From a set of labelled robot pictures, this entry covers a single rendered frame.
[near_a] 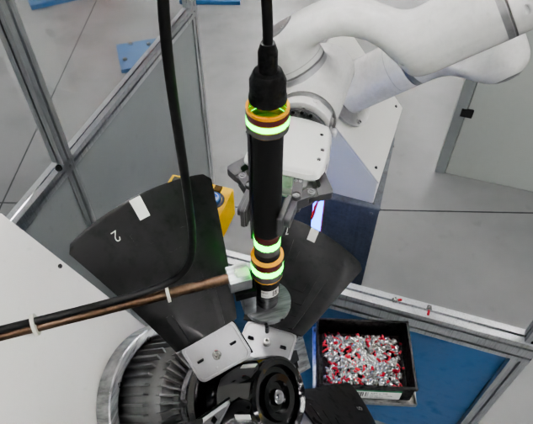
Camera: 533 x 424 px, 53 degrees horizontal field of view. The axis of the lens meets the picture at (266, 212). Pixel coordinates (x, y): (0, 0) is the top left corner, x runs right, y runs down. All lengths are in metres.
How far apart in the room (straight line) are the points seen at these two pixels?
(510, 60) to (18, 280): 0.99
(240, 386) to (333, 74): 0.46
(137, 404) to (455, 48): 0.69
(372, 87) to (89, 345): 0.82
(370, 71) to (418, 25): 0.57
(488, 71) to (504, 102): 1.48
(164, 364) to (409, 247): 1.83
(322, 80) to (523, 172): 2.26
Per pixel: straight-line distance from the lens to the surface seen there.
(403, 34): 0.73
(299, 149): 0.68
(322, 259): 1.01
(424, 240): 2.64
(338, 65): 0.81
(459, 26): 0.73
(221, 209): 1.23
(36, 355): 0.92
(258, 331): 0.93
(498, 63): 1.21
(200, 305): 0.80
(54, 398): 0.94
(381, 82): 1.29
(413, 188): 2.84
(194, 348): 0.83
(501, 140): 2.82
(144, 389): 0.92
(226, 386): 0.83
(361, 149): 1.38
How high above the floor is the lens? 2.00
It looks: 49 degrees down
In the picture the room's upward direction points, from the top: straight up
